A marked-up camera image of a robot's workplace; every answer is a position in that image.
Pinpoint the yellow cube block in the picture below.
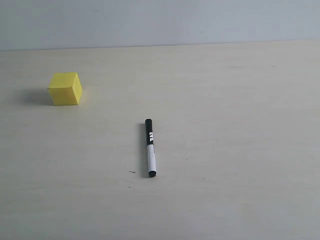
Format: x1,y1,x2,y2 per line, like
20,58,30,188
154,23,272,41
48,72,83,106

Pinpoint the black and white marker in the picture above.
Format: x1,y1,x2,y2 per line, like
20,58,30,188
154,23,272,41
145,118,157,178

